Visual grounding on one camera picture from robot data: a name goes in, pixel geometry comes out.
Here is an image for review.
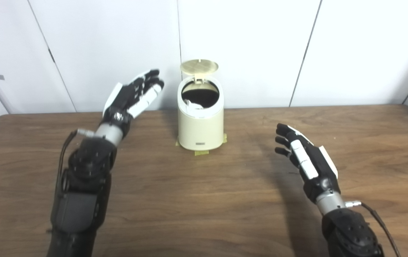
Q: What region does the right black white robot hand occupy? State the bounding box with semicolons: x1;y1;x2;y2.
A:
274;123;341;204

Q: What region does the cream round bin lid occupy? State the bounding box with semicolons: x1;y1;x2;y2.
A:
180;59;219;84

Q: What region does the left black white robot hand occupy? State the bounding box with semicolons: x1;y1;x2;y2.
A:
102;69;165;140

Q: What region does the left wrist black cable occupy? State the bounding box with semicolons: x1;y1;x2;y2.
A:
55;128;97;200

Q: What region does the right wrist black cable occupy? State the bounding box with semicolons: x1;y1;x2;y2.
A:
345;201;401;257

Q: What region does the cream-colored round bin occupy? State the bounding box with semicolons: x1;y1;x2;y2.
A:
177;76;225;151

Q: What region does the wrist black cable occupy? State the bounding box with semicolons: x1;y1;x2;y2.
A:
345;201;401;257
55;128;97;200

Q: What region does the small white plastic bottle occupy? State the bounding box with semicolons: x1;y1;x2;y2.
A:
185;100;206;111

